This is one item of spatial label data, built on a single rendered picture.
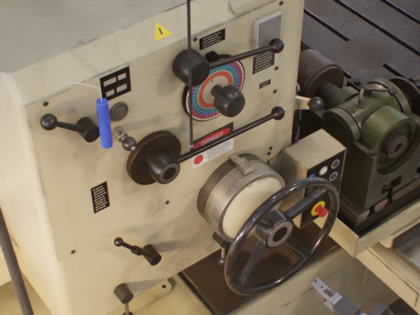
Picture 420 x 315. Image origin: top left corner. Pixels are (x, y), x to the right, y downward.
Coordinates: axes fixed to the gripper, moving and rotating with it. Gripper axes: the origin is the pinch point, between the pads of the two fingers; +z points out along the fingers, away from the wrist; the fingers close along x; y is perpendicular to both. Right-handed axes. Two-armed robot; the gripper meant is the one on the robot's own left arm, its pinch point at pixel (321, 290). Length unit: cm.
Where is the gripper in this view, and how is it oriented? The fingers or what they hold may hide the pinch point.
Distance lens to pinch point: 219.4
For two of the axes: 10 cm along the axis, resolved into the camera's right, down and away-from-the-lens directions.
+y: -7.5, 6.4, -1.6
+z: -5.9, -5.6, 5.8
